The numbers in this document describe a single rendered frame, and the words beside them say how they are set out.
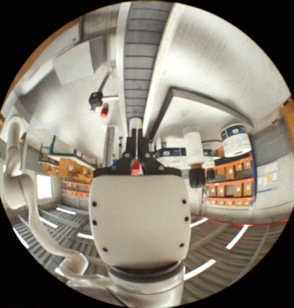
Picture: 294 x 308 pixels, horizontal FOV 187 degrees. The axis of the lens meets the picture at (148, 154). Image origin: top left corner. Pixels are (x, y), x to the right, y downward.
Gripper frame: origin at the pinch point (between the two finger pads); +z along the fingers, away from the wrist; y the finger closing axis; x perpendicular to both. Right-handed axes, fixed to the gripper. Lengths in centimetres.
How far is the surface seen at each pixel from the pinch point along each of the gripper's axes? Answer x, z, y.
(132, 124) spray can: -13.9, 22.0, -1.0
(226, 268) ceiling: -141, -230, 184
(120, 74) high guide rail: 8.0, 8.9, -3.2
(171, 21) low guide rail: 21.3, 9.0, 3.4
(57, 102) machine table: -1.0, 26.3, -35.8
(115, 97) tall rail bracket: 2.2, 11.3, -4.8
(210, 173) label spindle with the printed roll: -47, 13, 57
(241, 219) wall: -270, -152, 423
